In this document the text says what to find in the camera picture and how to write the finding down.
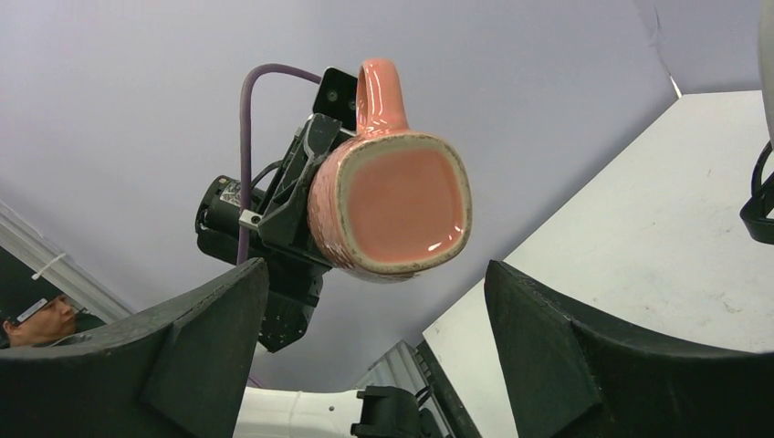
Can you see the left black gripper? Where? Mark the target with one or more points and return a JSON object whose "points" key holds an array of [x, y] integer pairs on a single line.
{"points": [[278, 230]]}

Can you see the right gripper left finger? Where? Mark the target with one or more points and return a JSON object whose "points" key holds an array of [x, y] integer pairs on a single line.
{"points": [[178, 369]]}

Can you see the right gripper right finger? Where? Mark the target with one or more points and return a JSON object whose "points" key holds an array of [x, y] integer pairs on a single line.
{"points": [[572, 370]]}

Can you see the small pink mug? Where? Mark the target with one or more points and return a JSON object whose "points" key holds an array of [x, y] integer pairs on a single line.
{"points": [[390, 202]]}

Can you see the black wire dish rack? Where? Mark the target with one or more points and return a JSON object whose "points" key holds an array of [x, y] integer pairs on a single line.
{"points": [[755, 212]]}

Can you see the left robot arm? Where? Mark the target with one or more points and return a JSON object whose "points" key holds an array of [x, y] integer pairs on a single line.
{"points": [[369, 411]]}

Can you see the person in teal shirt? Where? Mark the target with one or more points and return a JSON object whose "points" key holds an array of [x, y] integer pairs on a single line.
{"points": [[49, 323]]}

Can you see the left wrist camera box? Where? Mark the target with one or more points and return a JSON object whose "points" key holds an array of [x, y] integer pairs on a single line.
{"points": [[336, 97]]}

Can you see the aluminium rail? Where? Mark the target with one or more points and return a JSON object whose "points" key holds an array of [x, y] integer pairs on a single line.
{"points": [[53, 264]]}

